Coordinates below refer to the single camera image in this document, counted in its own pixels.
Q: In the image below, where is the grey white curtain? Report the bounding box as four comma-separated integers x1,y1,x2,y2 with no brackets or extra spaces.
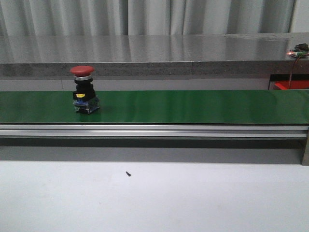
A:
0,0,309,36

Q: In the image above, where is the aluminium conveyor frame rail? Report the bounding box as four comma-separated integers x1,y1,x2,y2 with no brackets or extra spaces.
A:
0,124,309,165

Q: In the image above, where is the red plastic tray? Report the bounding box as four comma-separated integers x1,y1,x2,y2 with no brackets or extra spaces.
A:
274,80,309,90

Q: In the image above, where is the grey stone counter shelf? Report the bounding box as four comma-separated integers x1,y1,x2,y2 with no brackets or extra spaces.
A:
0,33,309,77

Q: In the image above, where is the green conveyor belt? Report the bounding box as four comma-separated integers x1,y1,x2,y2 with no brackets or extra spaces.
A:
0,90,309,125

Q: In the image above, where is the small green circuit board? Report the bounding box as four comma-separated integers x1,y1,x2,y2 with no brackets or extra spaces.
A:
287,49,309,58

